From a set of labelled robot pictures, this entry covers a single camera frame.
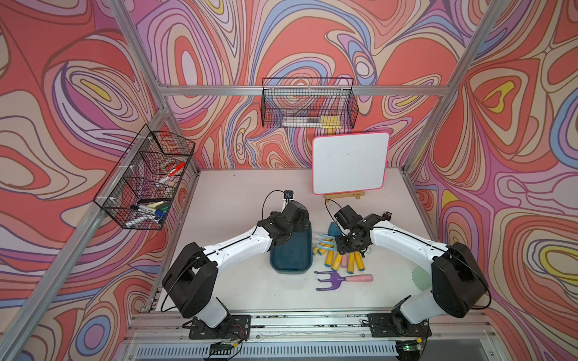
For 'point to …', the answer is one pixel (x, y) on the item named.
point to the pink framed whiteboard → (350, 162)
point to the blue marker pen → (146, 209)
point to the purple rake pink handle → (337, 279)
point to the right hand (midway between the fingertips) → (347, 252)
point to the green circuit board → (220, 348)
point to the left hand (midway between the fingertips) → (298, 216)
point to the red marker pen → (173, 172)
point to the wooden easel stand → (357, 194)
